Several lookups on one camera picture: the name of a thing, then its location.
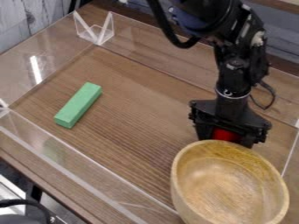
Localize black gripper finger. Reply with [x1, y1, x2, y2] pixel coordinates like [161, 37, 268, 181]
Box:
[194, 122, 213, 140]
[238, 130, 258, 149]

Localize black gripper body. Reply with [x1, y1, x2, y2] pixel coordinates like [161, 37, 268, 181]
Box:
[189, 92, 272, 143]

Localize red ball toy green leaf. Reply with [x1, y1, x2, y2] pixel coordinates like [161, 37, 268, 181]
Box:
[212, 128, 240, 143]

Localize wooden bowl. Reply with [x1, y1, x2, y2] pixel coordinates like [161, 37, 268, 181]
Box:
[170, 140, 289, 224]

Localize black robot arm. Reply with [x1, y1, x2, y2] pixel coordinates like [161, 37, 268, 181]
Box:
[145, 0, 276, 148]

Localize green rectangular block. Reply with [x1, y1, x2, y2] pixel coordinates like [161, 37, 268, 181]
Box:
[53, 82, 102, 129]

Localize clear acrylic tray wall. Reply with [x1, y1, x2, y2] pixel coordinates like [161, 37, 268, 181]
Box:
[0, 10, 299, 224]

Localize clear acrylic corner bracket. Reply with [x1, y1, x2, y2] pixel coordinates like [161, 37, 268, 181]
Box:
[71, 11, 114, 46]

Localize black table leg bracket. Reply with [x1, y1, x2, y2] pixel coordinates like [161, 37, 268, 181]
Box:
[23, 184, 67, 224]

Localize black cable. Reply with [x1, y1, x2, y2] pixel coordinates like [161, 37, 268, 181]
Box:
[0, 199, 51, 224]

